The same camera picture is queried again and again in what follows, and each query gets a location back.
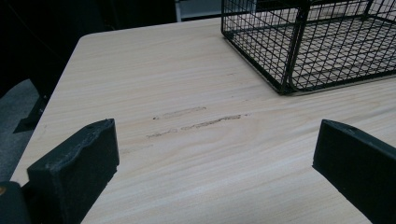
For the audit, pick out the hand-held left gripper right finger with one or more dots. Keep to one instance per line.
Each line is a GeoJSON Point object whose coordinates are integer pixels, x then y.
{"type": "Point", "coordinates": [358, 165]}

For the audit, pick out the black metal stand foot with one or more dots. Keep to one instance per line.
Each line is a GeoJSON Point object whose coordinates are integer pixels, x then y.
{"type": "Point", "coordinates": [31, 116]}

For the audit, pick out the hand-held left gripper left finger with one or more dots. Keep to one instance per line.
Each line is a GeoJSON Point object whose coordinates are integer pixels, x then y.
{"type": "Point", "coordinates": [74, 171]}

